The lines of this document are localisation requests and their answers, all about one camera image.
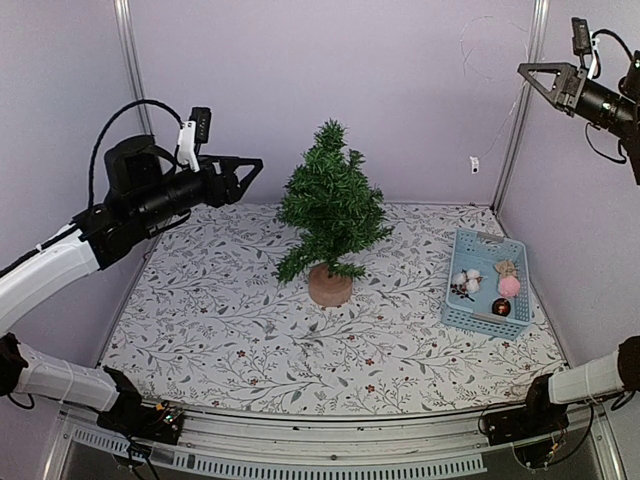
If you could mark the white cotton berry sprig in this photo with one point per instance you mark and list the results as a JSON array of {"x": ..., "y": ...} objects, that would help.
[{"x": 466, "y": 283}]

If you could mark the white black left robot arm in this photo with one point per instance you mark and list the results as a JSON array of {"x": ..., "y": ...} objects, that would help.
[{"x": 142, "y": 202}]

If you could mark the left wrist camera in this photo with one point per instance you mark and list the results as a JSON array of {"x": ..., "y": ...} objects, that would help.
[{"x": 192, "y": 135}]

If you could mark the left aluminium frame post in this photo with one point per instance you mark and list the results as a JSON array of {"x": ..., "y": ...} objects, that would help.
[{"x": 126, "y": 37}]

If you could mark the floral patterned table mat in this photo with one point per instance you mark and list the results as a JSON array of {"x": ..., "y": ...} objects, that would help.
[{"x": 209, "y": 324}]

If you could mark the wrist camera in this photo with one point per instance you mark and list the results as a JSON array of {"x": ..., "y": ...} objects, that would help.
[
  {"x": 585, "y": 47},
  {"x": 192, "y": 135}
]

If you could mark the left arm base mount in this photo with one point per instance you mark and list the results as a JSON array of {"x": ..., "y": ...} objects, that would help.
[{"x": 160, "y": 423}]

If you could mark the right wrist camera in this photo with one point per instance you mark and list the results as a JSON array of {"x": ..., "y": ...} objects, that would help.
[{"x": 585, "y": 47}]

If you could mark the right aluminium frame post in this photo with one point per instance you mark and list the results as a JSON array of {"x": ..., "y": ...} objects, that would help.
[{"x": 534, "y": 55}]

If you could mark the pink pompom ornament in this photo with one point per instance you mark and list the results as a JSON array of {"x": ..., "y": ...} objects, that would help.
[{"x": 509, "y": 287}]

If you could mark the aluminium frame post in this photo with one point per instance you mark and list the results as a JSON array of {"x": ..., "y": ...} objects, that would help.
[
  {"x": 534, "y": 55},
  {"x": 126, "y": 37}
]

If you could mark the light blue plastic basket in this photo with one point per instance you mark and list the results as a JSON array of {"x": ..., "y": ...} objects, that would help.
[{"x": 481, "y": 251}]

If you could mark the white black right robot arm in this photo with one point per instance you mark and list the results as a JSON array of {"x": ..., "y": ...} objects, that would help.
[{"x": 618, "y": 372}]

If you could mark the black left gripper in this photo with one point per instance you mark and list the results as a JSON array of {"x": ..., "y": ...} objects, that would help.
[{"x": 217, "y": 195}]

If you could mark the dark red bauble ornament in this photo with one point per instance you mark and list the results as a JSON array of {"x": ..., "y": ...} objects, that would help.
[{"x": 501, "y": 307}]

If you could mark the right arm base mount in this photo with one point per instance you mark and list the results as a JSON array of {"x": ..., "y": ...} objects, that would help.
[{"x": 535, "y": 436}]

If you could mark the aluminium front rail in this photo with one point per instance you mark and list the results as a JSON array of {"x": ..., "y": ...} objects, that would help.
[{"x": 216, "y": 444}]

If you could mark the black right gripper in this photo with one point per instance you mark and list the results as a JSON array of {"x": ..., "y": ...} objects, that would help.
[{"x": 570, "y": 79}]

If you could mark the small green christmas tree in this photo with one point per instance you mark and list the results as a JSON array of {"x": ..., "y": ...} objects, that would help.
[{"x": 330, "y": 203}]

